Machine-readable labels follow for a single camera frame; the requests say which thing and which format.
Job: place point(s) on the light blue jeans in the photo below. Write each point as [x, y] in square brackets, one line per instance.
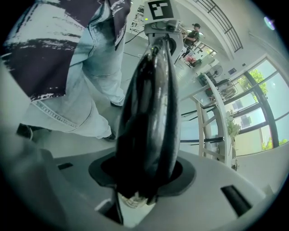
[90, 67]

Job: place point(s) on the black balcony railing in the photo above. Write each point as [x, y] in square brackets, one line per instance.
[225, 24]

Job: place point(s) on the black and white patterned shirt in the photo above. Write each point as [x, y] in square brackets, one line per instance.
[34, 56]

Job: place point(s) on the white artificial flower bunch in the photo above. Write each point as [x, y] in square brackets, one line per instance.
[232, 126]

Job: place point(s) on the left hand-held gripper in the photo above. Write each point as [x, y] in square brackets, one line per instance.
[161, 10]

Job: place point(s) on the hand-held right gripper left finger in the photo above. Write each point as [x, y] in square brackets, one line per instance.
[79, 180]

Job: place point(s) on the black floor fan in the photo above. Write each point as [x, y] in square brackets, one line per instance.
[215, 71]

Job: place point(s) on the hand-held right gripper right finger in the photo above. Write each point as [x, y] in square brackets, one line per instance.
[203, 191]

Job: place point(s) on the black window frame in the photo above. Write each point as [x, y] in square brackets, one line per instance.
[262, 108]

